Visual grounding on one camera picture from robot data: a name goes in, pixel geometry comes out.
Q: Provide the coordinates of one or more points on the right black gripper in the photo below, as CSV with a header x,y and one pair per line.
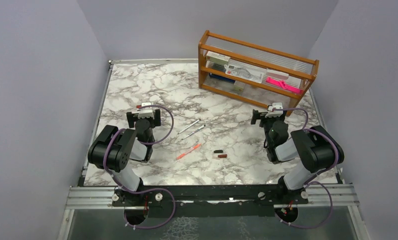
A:
x,y
257,115

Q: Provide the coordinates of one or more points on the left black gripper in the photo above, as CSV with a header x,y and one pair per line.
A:
x,y
132,118

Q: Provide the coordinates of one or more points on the white board marker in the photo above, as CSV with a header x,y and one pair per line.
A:
x,y
189,126
194,132

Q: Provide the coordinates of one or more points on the orange highlighter pen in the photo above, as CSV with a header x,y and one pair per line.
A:
x,y
188,151

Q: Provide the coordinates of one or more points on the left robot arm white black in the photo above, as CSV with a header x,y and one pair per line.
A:
x,y
113,148

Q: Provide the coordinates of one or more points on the pink plastic item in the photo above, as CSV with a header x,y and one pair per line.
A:
x,y
282,84

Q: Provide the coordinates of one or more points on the small cream box lower shelf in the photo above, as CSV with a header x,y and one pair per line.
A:
x,y
239,86

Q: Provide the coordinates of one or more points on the white printed flat package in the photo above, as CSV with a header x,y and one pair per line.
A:
x,y
245,71

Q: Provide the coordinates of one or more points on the white pink flat box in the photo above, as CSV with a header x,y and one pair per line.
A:
x,y
277,74

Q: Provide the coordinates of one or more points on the wooden orange shelf rack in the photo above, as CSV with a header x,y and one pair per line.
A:
x,y
302,71

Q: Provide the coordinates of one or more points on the black marker cap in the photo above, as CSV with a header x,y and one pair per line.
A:
x,y
218,151

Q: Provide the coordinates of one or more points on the blue box lower shelf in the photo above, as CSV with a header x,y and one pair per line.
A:
x,y
221,78

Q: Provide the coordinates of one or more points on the white box top shelf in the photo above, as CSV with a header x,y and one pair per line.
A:
x,y
217,58

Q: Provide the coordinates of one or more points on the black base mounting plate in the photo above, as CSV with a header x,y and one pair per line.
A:
x,y
160,201

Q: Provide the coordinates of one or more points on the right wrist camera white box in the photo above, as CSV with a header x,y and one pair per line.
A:
x,y
274,110

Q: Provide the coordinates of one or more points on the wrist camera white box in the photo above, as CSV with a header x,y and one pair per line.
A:
x,y
274,110
145,111

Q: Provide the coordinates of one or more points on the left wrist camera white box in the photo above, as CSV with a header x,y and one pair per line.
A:
x,y
145,111

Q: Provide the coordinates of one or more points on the aluminium frame rail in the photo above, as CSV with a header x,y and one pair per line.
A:
x,y
97,198

